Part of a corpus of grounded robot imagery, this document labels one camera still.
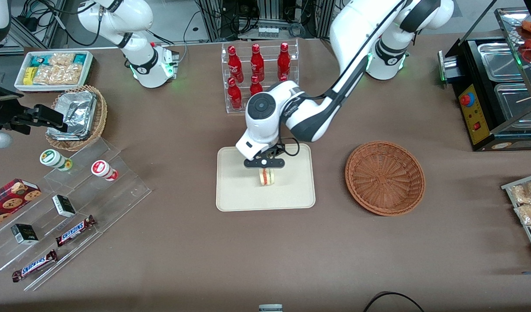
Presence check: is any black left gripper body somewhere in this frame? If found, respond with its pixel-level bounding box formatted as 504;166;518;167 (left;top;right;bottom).
243;146;286;169

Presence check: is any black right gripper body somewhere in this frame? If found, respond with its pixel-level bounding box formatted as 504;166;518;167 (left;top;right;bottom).
0;81;25;130

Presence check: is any triangular sandwich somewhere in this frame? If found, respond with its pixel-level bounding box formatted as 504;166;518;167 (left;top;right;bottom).
259;168;277;187

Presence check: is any cream rectangular serving tray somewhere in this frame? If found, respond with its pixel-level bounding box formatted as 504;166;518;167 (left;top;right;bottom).
216;143;316;212

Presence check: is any tan wicker basket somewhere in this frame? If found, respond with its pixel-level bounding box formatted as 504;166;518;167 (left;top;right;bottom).
45;84;108;152

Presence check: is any round brown wicker basket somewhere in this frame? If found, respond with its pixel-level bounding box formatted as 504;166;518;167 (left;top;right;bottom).
345;141;426;216

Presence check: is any white rectangular snack bin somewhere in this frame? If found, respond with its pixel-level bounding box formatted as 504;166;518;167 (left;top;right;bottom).
14;50;94;93

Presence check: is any large clear cracker bag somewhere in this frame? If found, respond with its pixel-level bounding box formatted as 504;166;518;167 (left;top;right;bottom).
33;64;83;86

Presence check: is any green lidded yogurt cup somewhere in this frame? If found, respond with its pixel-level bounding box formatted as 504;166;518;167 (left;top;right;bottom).
39;149;74;172

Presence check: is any small clear cracker bag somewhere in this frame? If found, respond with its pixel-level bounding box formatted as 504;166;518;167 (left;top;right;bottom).
49;52;75;67

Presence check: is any clear acrylic bottle rack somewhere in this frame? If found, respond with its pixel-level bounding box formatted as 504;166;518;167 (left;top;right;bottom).
221;38;300;114

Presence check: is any red lidded yogurt cup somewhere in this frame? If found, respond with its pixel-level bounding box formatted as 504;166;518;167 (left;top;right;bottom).
91;159;119;182

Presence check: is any red cookie box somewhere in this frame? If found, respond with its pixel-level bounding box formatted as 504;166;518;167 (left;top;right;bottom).
0;178;43;231

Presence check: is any small black carton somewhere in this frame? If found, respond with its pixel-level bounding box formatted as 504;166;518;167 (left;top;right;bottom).
52;194;77;218
10;223;39;245

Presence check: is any clear acrylic step stand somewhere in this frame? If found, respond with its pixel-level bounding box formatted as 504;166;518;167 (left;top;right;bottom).
0;138;153;292

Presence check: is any brown snickers bar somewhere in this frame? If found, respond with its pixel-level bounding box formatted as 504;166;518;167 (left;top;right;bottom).
55;215;97;247
11;249;59;283

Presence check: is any black food warmer appliance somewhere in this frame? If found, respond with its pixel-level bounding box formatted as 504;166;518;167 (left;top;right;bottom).
437;6;531;153

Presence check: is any steel warmer pan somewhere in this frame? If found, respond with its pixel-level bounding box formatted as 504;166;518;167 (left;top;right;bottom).
494;82;531;125
476;42;531;83

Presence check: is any clear nut snack bag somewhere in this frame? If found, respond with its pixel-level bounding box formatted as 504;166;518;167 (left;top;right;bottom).
514;203;531;226
509;179;531;205

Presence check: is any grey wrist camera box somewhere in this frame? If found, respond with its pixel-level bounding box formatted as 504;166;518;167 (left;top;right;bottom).
0;129;13;162

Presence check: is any black floor cable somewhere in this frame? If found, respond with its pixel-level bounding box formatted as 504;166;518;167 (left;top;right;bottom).
362;291;427;312

